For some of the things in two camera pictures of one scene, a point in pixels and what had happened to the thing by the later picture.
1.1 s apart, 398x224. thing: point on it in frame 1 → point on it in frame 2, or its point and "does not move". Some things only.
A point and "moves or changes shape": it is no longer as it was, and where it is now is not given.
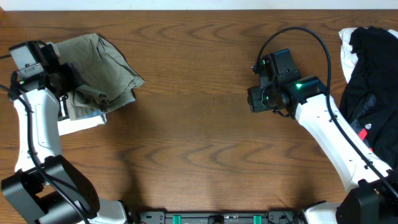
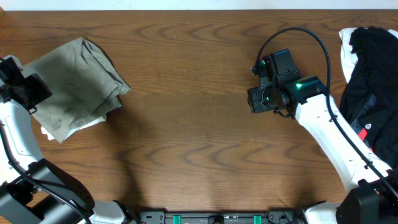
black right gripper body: x=255 y=101 does not move
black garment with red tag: x=369 y=101 does not move
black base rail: x=219 y=217 does not move
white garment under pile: x=349 y=60 does not move
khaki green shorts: x=109 y=79 moves or changes shape
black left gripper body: x=68 y=79 → x=34 y=90
